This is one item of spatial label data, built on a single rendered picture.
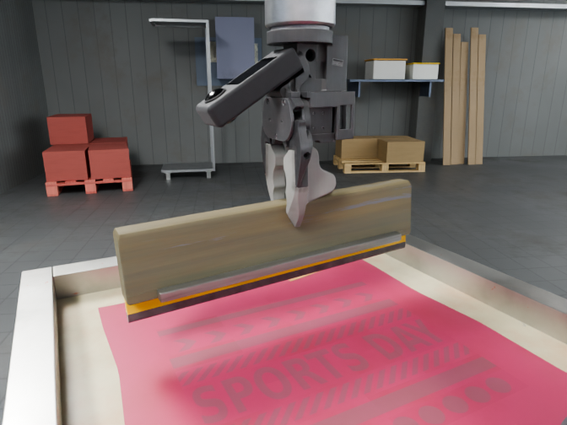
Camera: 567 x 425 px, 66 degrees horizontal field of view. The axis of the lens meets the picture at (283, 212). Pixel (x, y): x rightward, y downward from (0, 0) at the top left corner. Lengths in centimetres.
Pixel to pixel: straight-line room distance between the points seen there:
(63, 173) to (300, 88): 526
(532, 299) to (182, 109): 685
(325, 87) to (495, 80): 807
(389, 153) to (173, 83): 344
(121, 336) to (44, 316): 9
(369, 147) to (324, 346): 647
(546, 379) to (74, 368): 48
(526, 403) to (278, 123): 36
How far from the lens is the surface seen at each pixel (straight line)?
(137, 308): 49
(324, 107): 50
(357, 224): 57
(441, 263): 69
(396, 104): 777
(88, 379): 51
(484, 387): 50
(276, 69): 47
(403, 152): 665
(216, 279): 47
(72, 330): 60
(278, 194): 53
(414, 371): 50
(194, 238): 47
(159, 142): 734
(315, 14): 48
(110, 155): 559
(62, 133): 627
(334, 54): 51
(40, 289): 64
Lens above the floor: 124
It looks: 16 degrees down
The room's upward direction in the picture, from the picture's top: straight up
